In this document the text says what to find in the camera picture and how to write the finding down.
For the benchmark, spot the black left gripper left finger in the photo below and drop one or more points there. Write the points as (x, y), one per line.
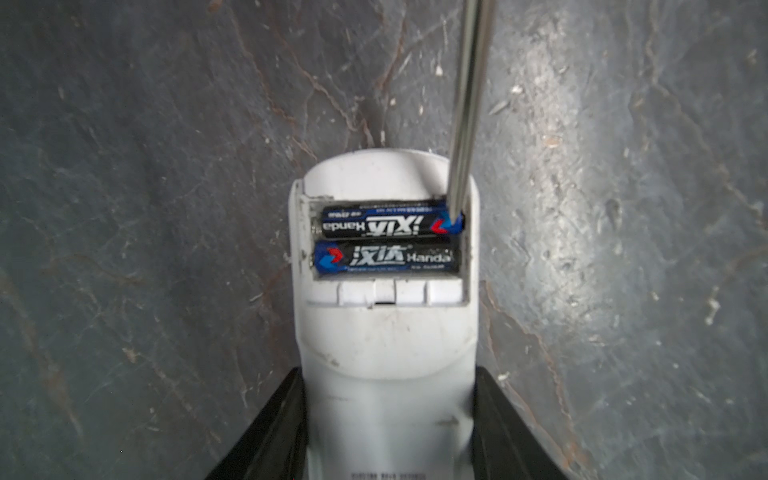
(274, 446)

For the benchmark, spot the black blue AAA battery upper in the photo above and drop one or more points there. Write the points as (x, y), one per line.
(398, 219)

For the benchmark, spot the black blue AAA battery lower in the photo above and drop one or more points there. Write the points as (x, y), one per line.
(383, 256)

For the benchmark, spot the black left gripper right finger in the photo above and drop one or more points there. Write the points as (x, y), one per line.
(502, 445)

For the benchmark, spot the white remote control back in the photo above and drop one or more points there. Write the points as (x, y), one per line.
(388, 360)

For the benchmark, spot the black blue aaa battery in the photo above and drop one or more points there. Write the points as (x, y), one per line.
(398, 219)
(383, 256)

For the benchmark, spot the clear handle screwdriver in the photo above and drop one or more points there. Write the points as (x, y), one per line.
(476, 34)

